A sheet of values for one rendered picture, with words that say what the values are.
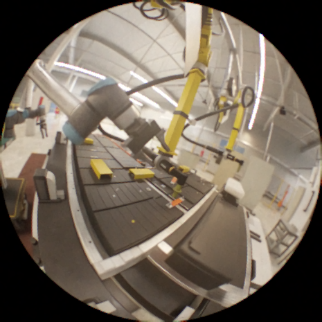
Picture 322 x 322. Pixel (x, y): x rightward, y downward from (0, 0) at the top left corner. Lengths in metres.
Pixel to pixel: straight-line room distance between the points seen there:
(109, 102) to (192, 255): 0.40
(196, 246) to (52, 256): 0.41
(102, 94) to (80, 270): 0.50
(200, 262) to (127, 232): 0.20
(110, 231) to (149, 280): 0.30
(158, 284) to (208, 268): 0.33
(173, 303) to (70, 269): 0.38
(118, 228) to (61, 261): 0.25
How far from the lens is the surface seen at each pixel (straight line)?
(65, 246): 0.44
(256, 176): 4.86
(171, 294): 0.55
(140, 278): 0.52
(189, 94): 0.55
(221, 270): 0.26
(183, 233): 0.42
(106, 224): 0.33
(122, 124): 0.32
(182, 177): 0.41
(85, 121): 0.31
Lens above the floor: 1.27
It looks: 13 degrees down
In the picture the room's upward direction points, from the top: 21 degrees clockwise
